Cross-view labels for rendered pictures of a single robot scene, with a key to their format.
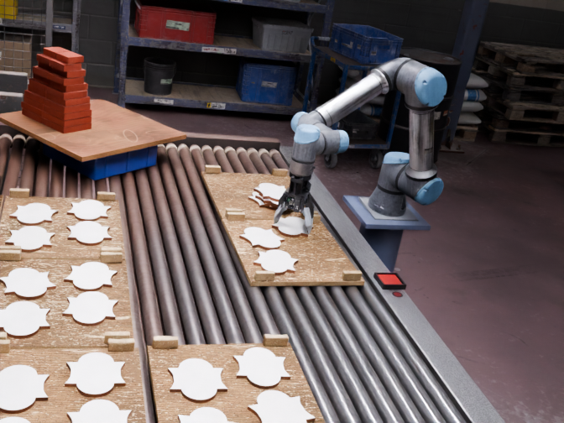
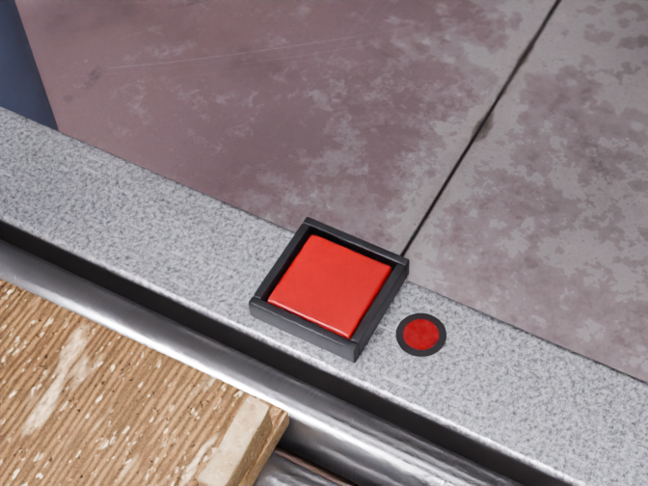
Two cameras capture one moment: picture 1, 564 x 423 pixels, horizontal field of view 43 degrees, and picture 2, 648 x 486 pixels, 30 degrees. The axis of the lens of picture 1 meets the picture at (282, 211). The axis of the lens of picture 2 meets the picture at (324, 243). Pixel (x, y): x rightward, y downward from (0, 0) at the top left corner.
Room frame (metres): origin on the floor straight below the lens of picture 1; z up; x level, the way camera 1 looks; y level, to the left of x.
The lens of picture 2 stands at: (1.63, -0.09, 1.57)
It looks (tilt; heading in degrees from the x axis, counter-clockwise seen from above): 55 degrees down; 321
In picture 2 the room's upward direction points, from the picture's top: 4 degrees counter-clockwise
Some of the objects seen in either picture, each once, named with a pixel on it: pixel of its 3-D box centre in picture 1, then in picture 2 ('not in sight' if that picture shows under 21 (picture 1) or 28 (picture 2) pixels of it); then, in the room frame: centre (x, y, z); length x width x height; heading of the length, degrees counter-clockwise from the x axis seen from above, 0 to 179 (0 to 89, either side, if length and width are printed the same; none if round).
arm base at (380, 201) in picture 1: (389, 196); not in sight; (2.65, -0.41, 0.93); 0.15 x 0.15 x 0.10
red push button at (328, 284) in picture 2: (389, 281); (330, 288); (1.96, -0.36, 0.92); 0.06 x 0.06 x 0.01; 18
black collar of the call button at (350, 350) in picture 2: (389, 280); (330, 287); (1.96, -0.36, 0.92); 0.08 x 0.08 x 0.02; 18
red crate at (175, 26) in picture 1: (174, 20); not in sight; (6.49, 1.22, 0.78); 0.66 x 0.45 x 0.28; 108
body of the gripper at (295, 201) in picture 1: (296, 190); not in sight; (2.16, -0.04, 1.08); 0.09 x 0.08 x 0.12; 167
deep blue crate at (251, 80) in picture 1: (265, 79); not in sight; (6.80, 0.36, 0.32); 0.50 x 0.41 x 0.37; 105
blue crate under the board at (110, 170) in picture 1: (101, 148); not in sight; (2.55, 0.71, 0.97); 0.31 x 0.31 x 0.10; 56
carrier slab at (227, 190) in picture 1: (258, 196); not in sight; (2.44, 0.10, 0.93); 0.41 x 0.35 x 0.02; 19
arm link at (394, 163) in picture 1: (398, 169); not in sight; (2.64, -0.41, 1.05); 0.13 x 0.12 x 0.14; 38
